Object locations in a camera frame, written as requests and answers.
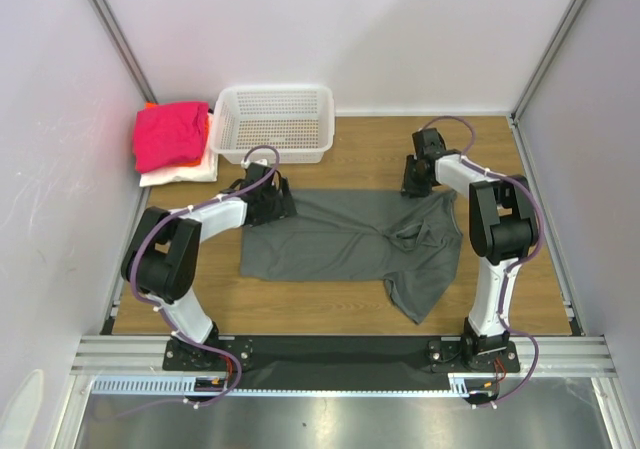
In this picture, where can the aluminium front rail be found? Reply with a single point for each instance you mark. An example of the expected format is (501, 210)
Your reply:
(559, 356)

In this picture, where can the right aluminium frame post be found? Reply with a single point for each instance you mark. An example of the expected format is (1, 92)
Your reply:
(549, 54)

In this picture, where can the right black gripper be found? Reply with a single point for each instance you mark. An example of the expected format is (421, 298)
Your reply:
(416, 183)

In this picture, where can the grey t shirt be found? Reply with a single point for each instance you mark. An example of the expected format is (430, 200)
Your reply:
(411, 245)

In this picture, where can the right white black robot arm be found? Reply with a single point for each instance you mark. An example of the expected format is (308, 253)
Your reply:
(503, 223)

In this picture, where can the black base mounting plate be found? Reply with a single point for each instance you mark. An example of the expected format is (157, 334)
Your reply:
(337, 363)

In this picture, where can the orange folded t shirt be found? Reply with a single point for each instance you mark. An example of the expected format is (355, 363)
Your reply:
(202, 141)

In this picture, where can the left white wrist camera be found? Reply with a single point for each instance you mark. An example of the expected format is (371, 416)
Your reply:
(255, 160)

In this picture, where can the white folded t shirt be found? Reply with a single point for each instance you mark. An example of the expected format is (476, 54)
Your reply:
(205, 171)

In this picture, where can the white perforated plastic basket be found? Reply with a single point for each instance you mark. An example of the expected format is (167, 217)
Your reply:
(298, 120)

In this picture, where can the left aluminium frame post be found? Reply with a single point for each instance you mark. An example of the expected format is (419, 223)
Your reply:
(116, 35)

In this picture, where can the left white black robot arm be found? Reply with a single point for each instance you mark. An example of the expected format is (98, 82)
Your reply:
(161, 260)

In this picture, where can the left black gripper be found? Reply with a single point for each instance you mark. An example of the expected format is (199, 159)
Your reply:
(282, 207)

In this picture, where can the aluminium frame post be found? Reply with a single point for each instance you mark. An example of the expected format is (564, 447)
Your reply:
(549, 54)
(116, 35)

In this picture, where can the pink folded t shirt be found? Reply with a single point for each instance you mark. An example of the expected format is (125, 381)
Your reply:
(170, 134)

